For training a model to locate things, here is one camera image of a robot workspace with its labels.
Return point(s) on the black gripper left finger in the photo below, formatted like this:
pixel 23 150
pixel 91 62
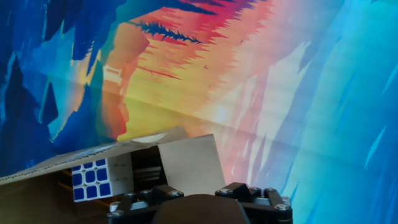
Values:
pixel 140 203

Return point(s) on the blue white Rubik's cube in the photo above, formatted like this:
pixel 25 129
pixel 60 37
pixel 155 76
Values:
pixel 90 177

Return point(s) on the brown cardboard box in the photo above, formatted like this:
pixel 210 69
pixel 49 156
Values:
pixel 192 165

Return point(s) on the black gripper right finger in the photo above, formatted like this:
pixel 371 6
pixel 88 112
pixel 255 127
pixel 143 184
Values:
pixel 264 202

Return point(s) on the colourful sunset print tablecloth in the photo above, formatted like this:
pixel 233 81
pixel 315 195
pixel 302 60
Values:
pixel 280 93

